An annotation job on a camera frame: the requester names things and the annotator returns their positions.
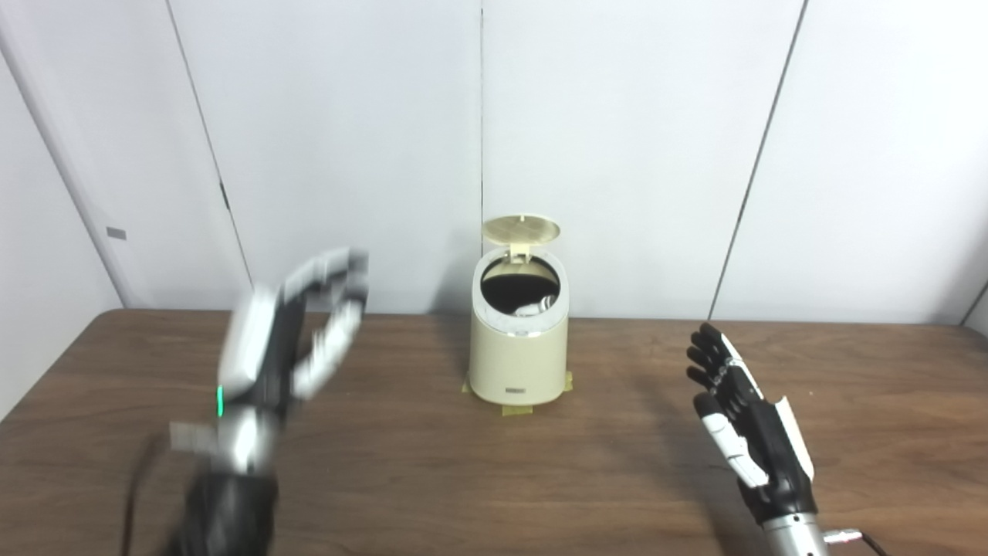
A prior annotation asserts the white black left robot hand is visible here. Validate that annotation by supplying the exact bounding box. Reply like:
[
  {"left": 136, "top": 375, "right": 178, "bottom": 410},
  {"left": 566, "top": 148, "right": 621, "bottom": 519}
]
[{"left": 216, "top": 247, "right": 371, "bottom": 422}]

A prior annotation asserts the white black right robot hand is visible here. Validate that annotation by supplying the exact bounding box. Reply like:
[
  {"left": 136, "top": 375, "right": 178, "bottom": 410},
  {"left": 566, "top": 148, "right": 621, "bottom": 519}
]
[{"left": 685, "top": 323, "right": 817, "bottom": 526}]

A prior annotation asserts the cream-colored bin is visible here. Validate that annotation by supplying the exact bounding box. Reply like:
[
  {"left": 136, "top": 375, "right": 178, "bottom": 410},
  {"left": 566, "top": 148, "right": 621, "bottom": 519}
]
[{"left": 469, "top": 214, "right": 572, "bottom": 407}]

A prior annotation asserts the small white plastic bottle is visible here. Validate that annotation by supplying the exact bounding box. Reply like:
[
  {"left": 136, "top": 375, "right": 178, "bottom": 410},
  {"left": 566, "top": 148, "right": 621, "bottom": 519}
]
[{"left": 513, "top": 293, "right": 558, "bottom": 318}]

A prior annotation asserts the cream round bin lid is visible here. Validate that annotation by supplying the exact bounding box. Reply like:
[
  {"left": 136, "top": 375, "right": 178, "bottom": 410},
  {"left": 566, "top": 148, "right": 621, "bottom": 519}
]
[{"left": 482, "top": 214, "right": 561, "bottom": 259}]

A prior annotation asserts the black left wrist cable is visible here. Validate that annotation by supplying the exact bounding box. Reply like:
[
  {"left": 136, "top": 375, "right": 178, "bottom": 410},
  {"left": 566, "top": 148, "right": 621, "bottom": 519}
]
[{"left": 120, "top": 436, "right": 167, "bottom": 556}]

